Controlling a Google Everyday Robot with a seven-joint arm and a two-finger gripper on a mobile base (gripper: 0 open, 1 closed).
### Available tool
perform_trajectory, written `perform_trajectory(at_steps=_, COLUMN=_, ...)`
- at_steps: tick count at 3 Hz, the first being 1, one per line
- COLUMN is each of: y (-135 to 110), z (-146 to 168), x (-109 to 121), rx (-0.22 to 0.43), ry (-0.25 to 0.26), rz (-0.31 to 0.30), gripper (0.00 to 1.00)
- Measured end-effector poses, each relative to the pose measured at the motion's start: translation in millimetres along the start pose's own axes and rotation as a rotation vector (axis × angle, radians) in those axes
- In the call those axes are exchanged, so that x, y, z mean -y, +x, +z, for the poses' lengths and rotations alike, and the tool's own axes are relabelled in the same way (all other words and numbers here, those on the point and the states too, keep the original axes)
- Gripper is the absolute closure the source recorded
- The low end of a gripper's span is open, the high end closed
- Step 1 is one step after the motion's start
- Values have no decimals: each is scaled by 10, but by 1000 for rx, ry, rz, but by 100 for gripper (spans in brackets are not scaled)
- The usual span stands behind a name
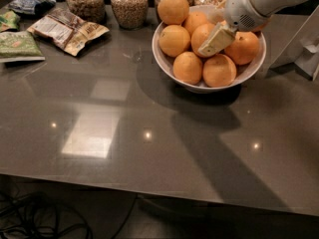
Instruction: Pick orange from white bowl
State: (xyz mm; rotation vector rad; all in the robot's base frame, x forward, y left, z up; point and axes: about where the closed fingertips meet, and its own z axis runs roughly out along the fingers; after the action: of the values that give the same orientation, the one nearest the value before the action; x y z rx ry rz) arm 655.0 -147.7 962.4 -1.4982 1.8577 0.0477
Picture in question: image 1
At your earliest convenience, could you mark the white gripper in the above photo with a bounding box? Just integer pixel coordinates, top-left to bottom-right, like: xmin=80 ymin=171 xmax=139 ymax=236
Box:
xmin=198 ymin=0 xmax=269 ymax=58

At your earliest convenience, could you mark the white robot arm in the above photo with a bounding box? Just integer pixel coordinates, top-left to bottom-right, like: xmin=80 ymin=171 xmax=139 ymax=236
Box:
xmin=198 ymin=0 xmax=309 ymax=57

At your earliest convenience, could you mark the white ceramic bowl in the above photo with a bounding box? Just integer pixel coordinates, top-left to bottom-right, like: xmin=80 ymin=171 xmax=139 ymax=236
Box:
xmin=152 ymin=22 xmax=266 ymax=94

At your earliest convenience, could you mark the glass jar of nuts left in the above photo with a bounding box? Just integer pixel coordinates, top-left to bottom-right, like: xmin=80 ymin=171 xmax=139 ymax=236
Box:
xmin=66 ymin=0 xmax=105 ymax=23

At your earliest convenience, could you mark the dark blue snack bag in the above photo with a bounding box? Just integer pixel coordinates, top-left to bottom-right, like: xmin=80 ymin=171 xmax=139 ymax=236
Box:
xmin=8 ymin=0 xmax=56 ymax=16

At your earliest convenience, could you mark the green snack bag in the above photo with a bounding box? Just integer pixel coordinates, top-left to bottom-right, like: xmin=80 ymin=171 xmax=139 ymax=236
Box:
xmin=0 ymin=31 xmax=45 ymax=63

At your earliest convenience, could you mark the small green snack packet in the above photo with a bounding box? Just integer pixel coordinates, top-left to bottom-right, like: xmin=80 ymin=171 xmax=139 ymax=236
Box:
xmin=0 ymin=11 xmax=20 ymax=32

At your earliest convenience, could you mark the black cable on floor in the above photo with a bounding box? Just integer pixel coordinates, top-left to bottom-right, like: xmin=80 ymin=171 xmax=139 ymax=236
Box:
xmin=0 ymin=191 xmax=138 ymax=239

